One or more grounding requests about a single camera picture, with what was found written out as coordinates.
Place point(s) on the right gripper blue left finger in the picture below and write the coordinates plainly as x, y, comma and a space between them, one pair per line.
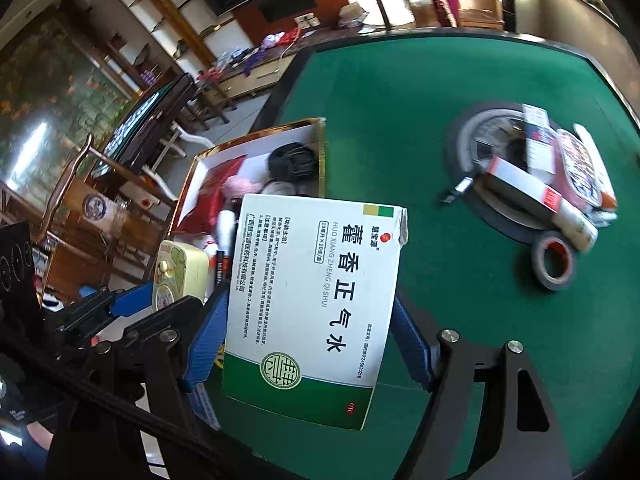
211, 329

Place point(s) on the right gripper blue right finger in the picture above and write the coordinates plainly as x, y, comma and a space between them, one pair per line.
414, 350

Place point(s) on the white green medicine box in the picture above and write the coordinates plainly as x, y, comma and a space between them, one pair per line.
311, 298

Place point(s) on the red foil pouch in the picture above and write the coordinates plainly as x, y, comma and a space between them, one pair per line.
202, 218

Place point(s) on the pink plush toy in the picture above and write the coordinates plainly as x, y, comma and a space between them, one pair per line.
235, 187

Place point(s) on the black tape roll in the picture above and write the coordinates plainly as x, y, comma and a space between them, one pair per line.
293, 163

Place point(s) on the wooden chair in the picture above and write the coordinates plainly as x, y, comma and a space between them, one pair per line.
121, 240

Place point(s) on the white bottle white cap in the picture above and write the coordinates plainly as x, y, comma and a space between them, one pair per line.
225, 236

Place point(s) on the red inner tape roll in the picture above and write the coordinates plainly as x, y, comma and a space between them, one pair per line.
553, 261

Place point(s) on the thin black pen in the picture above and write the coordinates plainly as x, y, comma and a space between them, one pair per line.
450, 196

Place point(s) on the green gold storage box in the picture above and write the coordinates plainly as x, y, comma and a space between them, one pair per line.
254, 148

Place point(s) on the red grey flat box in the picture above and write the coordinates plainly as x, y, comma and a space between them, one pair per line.
521, 188

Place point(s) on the white green pill bottle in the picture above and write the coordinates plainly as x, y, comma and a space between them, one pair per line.
575, 226

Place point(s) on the clear zip pouch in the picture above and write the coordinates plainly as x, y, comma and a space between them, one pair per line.
580, 184

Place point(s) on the white orange slim box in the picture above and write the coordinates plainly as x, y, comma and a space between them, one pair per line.
609, 200

